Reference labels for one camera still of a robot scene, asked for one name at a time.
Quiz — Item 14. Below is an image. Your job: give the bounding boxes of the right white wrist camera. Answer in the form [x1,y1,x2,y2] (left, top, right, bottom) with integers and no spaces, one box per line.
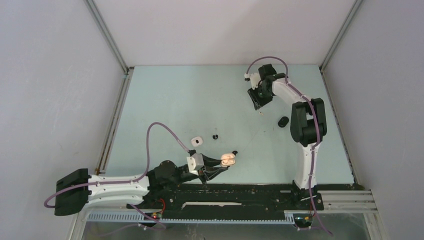
[244,72,261,90]

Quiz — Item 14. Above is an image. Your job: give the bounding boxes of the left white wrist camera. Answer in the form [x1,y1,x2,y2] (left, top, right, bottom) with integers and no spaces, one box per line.
[187,153,204,176]

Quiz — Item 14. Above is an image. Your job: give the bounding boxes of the left aluminium frame post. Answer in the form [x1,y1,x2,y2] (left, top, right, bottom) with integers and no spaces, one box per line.
[83,0,130,74]

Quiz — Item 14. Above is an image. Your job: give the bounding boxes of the aluminium frame post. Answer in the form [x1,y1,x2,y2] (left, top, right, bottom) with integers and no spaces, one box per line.
[83,0,130,74]
[319,0,365,74]

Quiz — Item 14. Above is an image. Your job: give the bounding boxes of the white earbud charging case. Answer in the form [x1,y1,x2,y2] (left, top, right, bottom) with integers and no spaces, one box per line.
[191,136,204,148]

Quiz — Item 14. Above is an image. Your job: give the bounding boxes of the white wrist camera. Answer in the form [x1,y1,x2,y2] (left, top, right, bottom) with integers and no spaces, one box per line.
[244,72,261,90]
[187,153,204,176]

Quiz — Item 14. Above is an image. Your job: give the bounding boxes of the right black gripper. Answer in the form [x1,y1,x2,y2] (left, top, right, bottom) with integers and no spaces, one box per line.
[248,83,274,110]

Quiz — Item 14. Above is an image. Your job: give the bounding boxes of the black oval charging case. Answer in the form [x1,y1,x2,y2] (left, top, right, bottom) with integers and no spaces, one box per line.
[277,116,290,128]

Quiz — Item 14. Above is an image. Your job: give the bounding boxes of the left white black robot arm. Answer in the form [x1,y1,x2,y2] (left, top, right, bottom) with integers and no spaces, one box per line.
[52,151,236,217]

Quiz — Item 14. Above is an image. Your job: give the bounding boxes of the grey cable duct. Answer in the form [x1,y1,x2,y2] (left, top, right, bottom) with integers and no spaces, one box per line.
[86,211,295,225]

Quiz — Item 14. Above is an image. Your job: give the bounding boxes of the right aluminium frame post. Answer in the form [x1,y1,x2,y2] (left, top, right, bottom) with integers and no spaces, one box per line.
[319,0,365,74]

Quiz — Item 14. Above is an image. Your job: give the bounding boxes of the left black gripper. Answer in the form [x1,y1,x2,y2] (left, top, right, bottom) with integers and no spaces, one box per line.
[168,153,228,186]

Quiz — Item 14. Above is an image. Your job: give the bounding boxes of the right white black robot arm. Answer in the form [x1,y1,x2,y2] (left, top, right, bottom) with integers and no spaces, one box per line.
[244,64,328,209]

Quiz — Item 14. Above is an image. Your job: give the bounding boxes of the beige earbud charging case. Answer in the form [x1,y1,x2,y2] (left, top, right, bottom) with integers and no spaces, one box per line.
[220,153,236,167]

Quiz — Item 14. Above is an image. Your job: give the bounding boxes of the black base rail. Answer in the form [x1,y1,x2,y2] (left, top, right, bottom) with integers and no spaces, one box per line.
[137,183,324,220]

